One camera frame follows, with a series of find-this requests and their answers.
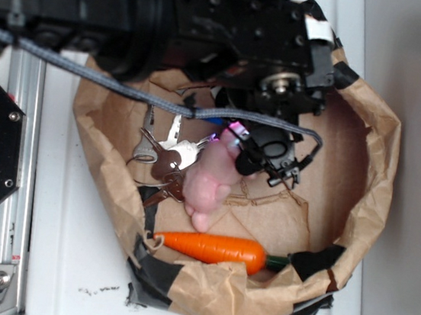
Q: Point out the silver key bunch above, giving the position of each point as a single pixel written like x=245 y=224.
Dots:
x=169 y=159

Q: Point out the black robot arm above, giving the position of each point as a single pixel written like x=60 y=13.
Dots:
x=126 y=38

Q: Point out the blue sponge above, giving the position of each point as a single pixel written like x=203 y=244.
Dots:
x=214 y=120

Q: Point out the orange toy carrot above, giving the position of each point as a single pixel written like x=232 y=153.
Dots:
x=210 y=249

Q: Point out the pink plush bunny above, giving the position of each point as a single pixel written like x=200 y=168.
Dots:
x=209 y=182

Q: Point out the crumpled brown paper bag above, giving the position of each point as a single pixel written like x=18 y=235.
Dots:
x=326 y=226

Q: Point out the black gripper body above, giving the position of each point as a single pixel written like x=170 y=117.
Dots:
x=273 y=57

